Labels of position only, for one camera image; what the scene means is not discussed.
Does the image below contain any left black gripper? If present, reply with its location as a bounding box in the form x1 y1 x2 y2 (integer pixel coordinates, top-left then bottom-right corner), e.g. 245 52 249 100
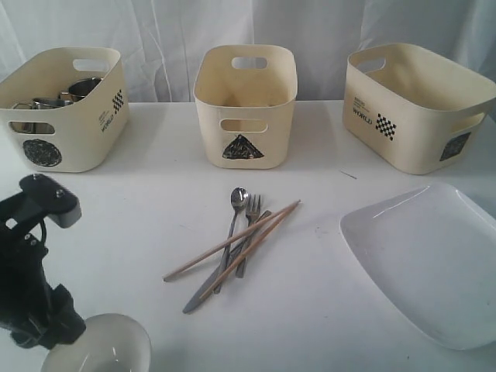
1 174 86 350

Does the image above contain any white ceramic bowl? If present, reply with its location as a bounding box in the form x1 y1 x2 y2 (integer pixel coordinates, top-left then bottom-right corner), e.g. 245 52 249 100
41 313 152 371

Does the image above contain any steel table knife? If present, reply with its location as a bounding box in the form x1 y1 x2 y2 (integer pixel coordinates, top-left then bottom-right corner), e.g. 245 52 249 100
183 227 260 314

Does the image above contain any stainless steel bowl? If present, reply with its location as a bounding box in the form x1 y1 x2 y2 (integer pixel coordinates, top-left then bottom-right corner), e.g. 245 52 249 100
9 122 55 135

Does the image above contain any steel mug with handle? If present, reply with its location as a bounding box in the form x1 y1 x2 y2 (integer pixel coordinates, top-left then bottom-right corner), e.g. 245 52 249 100
11 98 74 110

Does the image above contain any steel spoon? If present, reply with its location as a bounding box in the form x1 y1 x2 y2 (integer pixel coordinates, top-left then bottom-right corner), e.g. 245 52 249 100
217 188 248 275

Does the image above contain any steel fork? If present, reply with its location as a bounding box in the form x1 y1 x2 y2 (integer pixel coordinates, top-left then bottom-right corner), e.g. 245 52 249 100
235 194 262 278

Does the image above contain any cream bin with triangle mark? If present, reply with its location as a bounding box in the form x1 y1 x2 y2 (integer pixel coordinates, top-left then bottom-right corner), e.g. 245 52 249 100
194 44 298 169

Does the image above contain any cream bin with circle mark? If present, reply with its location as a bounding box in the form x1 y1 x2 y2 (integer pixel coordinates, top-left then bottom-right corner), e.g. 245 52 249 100
1 47 129 173

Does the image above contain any white backdrop curtain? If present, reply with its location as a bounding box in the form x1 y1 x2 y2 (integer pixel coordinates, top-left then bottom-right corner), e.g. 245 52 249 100
1 0 495 102

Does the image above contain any white square plate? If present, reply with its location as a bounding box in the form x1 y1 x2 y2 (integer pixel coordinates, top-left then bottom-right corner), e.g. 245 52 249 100
339 183 495 350

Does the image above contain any cream bin with square mark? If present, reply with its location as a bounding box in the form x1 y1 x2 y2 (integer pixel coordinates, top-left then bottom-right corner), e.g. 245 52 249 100
343 43 495 175

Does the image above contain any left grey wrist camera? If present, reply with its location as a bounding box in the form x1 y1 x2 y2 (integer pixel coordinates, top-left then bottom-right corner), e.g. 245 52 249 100
35 174 82 229

